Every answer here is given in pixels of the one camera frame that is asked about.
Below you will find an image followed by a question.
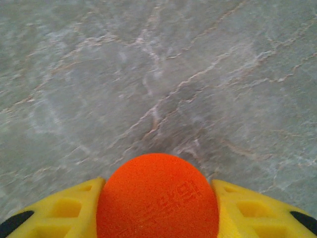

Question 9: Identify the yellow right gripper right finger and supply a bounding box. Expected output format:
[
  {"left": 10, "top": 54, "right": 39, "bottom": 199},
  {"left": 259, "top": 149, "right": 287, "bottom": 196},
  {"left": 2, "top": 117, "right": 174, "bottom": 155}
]
[{"left": 210, "top": 178, "right": 317, "bottom": 238}]

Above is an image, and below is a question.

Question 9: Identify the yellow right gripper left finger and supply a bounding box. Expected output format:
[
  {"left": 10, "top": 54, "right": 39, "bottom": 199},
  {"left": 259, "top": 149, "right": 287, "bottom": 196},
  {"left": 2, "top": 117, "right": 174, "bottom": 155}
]
[{"left": 0, "top": 176, "right": 106, "bottom": 238}]

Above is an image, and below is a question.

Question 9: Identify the orange pill bottle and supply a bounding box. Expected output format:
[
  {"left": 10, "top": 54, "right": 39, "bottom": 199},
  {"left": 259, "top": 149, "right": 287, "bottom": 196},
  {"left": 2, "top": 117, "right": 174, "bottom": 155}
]
[{"left": 96, "top": 153, "right": 220, "bottom": 238}]

